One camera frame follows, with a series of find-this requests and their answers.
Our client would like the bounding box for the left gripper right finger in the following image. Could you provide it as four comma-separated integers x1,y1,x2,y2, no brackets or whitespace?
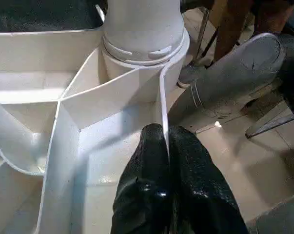
167,125,250,234

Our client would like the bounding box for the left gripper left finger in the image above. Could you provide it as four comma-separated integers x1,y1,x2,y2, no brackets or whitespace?
111,123,172,234

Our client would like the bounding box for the white plastic table top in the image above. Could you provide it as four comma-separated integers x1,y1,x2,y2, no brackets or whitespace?
0,30,191,234

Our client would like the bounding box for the white plastic table leg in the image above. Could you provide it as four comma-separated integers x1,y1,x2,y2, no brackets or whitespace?
102,0,186,65

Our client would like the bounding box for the grey shoe white sole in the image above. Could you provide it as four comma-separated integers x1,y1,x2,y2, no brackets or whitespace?
177,62,206,89

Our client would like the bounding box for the grey robot body shell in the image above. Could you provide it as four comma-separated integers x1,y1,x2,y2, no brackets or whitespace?
172,33,288,122

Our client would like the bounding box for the chrome bent tube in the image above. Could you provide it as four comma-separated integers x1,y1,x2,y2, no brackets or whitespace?
196,7,218,64

